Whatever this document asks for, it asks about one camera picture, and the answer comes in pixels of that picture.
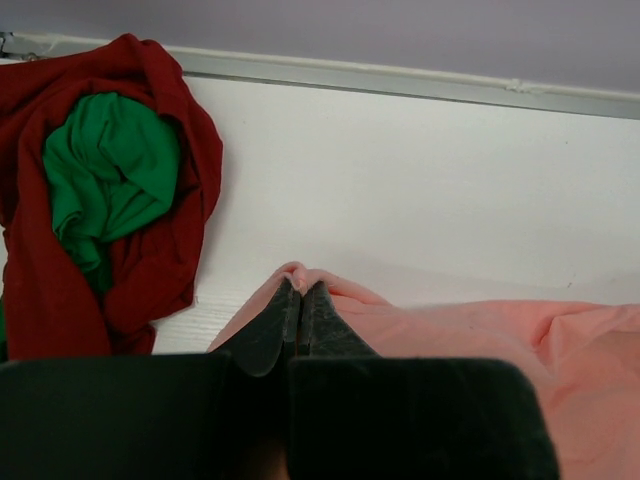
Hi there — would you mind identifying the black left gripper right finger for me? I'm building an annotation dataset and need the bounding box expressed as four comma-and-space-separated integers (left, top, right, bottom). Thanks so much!
298, 282, 378, 358

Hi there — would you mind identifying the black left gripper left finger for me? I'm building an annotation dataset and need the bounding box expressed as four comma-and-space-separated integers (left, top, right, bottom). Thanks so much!
214, 279, 301, 375

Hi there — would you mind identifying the pink t shirt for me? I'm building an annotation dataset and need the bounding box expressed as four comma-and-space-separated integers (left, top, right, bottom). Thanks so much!
207, 260, 640, 480

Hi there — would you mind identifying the dark red t shirt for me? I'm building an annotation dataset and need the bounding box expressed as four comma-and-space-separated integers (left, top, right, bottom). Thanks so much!
1, 34, 223, 360

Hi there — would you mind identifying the green t shirt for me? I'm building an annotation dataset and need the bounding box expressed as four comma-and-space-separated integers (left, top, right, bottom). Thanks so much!
0, 92, 182, 351

